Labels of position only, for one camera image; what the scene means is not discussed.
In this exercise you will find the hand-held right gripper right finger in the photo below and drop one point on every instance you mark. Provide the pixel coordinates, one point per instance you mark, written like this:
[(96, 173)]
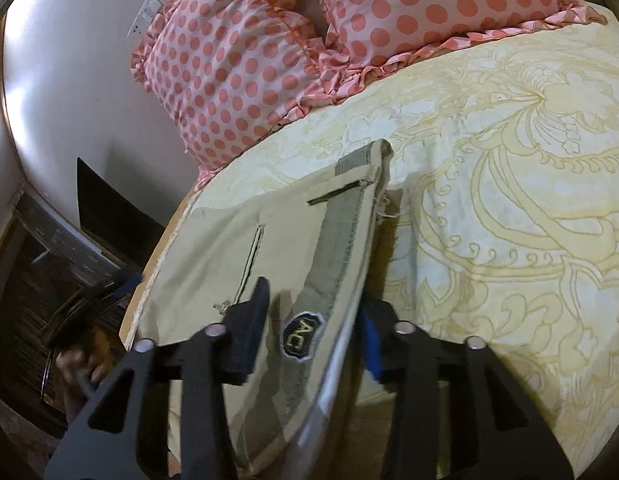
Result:
[(372, 350)]

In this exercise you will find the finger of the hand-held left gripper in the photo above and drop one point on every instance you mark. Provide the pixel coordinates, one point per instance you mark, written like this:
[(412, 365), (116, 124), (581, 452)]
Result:
[(128, 281)]

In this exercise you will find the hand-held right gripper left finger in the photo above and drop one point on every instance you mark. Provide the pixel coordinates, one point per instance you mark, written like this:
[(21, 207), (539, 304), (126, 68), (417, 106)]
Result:
[(249, 332)]

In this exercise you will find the khaki pants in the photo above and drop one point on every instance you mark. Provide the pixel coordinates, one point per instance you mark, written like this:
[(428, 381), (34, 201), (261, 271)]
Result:
[(289, 240)]

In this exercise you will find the person's left hand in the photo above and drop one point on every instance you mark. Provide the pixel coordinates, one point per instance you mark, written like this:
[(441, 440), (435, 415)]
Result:
[(81, 375)]

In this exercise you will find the dark wooden furniture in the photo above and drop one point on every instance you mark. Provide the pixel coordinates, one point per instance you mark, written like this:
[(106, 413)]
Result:
[(29, 280)]

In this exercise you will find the black flat panel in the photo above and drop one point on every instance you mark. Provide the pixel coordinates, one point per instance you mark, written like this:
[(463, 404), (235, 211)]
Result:
[(116, 210)]

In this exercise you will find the yellow floral bed sheet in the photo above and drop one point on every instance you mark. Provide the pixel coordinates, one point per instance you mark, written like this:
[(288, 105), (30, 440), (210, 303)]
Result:
[(489, 160)]

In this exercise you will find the pink polka dot pillow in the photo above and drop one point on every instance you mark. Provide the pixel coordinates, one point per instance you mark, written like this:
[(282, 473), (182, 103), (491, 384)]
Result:
[(224, 75), (414, 5)]

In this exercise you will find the white wall switch plate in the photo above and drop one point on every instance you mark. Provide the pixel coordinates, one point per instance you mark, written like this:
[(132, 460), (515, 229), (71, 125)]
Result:
[(144, 14)]

